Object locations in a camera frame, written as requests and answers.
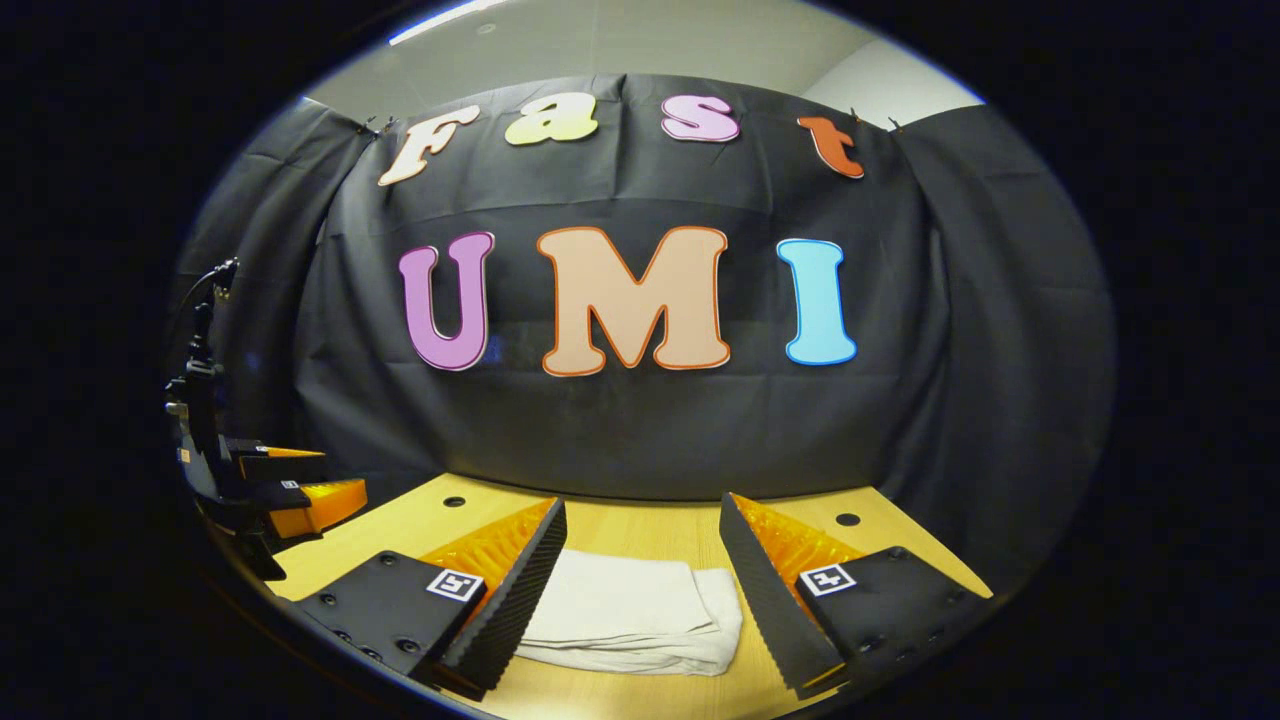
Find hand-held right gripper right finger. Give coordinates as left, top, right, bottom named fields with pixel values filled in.
left=718, top=491, right=994, bottom=701

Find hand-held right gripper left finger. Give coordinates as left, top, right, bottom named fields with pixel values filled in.
left=290, top=497, right=569, bottom=701

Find white jeans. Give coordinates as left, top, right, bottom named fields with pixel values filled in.
left=515, top=548, right=745, bottom=678

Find black backdrop cloth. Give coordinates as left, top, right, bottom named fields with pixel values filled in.
left=170, top=72, right=1117, bottom=601

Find ceiling light panel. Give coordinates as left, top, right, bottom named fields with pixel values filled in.
left=388, top=0, right=513, bottom=47

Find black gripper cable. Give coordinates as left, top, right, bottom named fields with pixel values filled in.
left=172, top=256, right=242, bottom=346

